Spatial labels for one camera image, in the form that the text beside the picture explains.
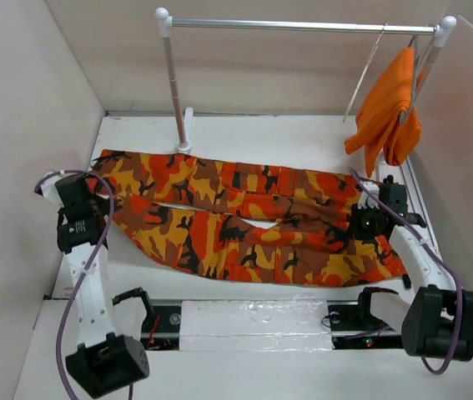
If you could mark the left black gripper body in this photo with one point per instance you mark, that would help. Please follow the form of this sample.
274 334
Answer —
101 204

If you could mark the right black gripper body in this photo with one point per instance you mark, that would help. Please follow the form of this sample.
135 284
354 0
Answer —
364 224

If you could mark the orange camouflage trousers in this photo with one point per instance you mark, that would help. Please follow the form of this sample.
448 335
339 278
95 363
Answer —
242 222

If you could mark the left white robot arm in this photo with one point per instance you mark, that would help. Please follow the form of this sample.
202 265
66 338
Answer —
91 349

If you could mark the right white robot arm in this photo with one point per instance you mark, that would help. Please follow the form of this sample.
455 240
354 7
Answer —
438 322

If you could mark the orange cloth on hanger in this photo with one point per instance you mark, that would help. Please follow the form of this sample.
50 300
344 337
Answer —
386 123

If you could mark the empty white hanger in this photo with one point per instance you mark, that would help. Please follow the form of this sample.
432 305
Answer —
363 73

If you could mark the grey hanger holding cloth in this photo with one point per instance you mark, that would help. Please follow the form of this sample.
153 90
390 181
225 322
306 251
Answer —
421 56

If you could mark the white foam block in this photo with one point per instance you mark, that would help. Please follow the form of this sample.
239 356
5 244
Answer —
279 326

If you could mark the white metal clothes rack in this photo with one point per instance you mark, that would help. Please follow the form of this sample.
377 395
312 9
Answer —
184 116

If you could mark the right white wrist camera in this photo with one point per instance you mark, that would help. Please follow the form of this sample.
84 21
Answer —
369 196

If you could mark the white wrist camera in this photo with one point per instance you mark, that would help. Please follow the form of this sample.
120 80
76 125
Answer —
52 185
369 196

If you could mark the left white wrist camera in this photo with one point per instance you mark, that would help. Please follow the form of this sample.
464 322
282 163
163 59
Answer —
52 185

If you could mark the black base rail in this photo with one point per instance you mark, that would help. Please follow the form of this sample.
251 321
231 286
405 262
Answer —
348 329

